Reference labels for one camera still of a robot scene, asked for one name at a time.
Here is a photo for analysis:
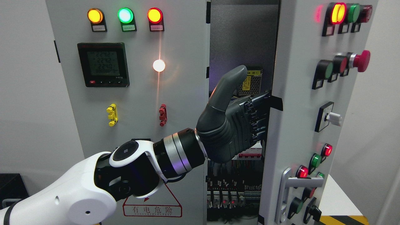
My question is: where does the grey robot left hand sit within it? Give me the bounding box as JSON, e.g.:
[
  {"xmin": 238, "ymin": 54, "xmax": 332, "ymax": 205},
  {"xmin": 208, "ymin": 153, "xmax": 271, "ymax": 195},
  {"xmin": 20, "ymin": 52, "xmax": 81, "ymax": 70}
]
[{"xmin": 196, "ymin": 65, "xmax": 271, "ymax": 163}]

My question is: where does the grey cabinet door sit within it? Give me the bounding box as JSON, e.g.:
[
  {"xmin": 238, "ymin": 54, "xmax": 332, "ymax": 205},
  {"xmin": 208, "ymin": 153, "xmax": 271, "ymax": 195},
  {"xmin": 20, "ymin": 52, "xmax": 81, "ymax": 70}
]
[
  {"xmin": 45, "ymin": 0, "xmax": 211, "ymax": 225},
  {"xmin": 257, "ymin": 0, "xmax": 378, "ymax": 225}
]

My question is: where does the white socket breaker row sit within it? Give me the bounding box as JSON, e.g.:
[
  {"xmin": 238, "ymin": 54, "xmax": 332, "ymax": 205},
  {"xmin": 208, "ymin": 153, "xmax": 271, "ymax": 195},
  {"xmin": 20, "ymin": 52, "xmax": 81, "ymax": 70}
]
[{"xmin": 232, "ymin": 142, "xmax": 262, "ymax": 160}]

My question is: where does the metal mesh power supply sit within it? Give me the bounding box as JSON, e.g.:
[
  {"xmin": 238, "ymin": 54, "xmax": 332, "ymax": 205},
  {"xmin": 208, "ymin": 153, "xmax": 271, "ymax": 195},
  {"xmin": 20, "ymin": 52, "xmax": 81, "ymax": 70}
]
[{"xmin": 237, "ymin": 66, "xmax": 263, "ymax": 96}]

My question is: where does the lower relay terminal row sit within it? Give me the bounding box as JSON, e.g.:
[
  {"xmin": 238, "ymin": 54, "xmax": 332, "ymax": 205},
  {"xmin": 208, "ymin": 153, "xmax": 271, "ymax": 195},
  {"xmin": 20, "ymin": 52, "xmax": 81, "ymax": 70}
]
[{"xmin": 205, "ymin": 176, "xmax": 262, "ymax": 209}]

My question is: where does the white glowing lamp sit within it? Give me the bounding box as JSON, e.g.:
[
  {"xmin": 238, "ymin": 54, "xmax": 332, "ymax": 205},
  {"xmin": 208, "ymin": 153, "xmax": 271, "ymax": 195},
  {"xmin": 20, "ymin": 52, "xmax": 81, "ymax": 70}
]
[{"xmin": 152, "ymin": 59, "xmax": 166, "ymax": 73}]

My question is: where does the grey electrical cabinet body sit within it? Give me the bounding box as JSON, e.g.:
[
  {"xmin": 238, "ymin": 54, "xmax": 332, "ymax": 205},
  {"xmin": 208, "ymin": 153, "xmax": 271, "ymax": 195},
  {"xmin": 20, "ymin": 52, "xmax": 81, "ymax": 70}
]
[{"xmin": 205, "ymin": 0, "xmax": 280, "ymax": 225}]

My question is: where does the red electric warning sticker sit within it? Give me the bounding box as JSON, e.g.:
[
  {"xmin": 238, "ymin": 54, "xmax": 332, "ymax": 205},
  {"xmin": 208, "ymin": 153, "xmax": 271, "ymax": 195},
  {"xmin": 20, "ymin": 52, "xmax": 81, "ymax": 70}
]
[{"xmin": 122, "ymin": 184, "xmax": 183, "ymax": 218}]

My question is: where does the red indicator light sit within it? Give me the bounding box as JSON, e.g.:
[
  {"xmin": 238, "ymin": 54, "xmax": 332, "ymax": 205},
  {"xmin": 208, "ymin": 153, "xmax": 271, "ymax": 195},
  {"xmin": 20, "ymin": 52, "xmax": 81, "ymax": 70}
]
[{"xmin": 147, "ymin": 7, "xmax": 165, "ymax": 32}]

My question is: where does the black digital power meter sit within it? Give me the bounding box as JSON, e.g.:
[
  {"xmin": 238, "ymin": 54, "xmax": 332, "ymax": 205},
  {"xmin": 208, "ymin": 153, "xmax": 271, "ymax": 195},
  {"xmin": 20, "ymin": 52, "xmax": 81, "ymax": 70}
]
[{"xmin": 77, "ymin": 42, "xmax": 130, "ymax": 88}]

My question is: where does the red emergency stop button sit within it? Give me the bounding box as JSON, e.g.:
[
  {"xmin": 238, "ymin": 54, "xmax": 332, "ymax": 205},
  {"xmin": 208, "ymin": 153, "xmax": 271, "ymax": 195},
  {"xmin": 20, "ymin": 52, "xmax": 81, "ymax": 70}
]
[{"xmin": 346, "ymin": 50, "xmax": 371, "ymax": 72}]

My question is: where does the green indicator light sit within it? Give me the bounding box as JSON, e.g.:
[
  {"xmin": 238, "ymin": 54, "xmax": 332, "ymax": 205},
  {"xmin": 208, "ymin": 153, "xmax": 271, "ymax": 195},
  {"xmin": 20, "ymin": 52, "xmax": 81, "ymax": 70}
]
[{"xmin": 117, "ymin": 7, "xmax": 137, "ymax": 32}]

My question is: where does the yellow indicator light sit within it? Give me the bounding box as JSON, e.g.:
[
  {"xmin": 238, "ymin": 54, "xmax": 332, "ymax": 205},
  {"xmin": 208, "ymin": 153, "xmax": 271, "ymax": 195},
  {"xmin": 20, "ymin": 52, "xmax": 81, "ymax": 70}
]
[{"xmin": 87, "ymin": 8, "xmax": 107, "ymax": 32}]

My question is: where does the silver door handle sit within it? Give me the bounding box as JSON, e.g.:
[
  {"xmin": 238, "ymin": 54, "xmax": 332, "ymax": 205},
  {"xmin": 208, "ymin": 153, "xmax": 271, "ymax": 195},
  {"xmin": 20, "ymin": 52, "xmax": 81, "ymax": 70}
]
[{"xmin": 275, "ymin": 167, "xmax": 324, "ymax": 225}]

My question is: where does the right door rotary switch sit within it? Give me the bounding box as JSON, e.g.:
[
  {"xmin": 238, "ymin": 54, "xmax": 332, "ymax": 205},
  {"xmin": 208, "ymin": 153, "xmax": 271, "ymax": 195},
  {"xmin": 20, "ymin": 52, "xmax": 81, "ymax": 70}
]
[{"xmin": 314, "ymin": 102, "xmax": 342, "ymax": 133}]

